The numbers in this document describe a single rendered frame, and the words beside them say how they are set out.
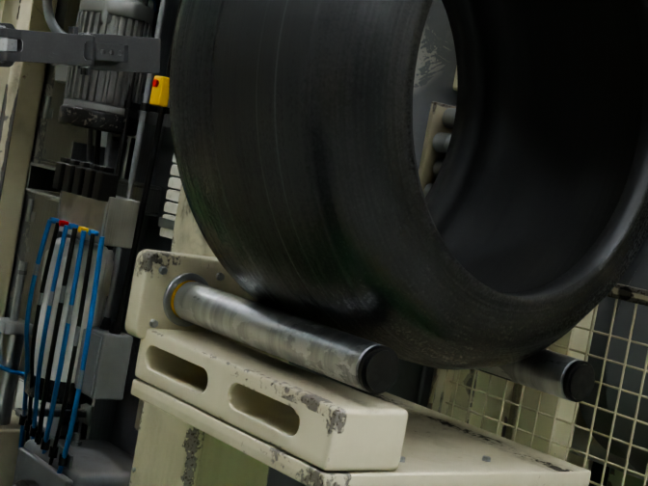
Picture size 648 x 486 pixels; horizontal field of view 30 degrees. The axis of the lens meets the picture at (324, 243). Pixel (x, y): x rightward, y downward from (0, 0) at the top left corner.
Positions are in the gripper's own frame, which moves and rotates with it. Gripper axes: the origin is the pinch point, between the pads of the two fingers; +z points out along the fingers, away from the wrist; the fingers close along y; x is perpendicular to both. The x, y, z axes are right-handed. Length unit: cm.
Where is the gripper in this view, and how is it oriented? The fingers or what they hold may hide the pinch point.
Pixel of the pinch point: (120, 53)
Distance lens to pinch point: 105.2
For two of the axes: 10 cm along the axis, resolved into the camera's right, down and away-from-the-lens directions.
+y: -6.0, -1.5, 7.9
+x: -0.7, 9.9, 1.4
